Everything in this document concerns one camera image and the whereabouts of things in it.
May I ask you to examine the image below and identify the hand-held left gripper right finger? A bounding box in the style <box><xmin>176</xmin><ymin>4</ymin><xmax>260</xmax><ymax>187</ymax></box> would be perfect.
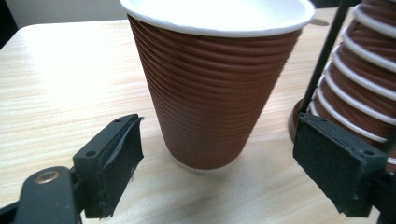
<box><xmin>292</xmin><ymin>111</ymin><xmax>389</xmax><ymax>218</ymax></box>

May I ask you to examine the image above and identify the stack of brown paper cups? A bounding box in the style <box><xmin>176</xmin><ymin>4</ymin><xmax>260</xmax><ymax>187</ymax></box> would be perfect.
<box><xmin>308</xmin><ymin>0</ymin><xmax>396</xmax><ymax>174</ymax></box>

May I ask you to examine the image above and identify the single brown ripple cup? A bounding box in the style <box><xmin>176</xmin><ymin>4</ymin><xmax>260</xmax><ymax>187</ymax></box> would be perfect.
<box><xmin>120</xmin><ymin>0</ymin><xmax>317</xmax><ymax>175</ymax></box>

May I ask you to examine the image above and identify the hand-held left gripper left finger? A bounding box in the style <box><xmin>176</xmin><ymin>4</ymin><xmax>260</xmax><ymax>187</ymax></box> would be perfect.
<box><xmin>72</xmin><ymin>113</ymin><xmax>145</xmax><ymax>219</ymax></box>

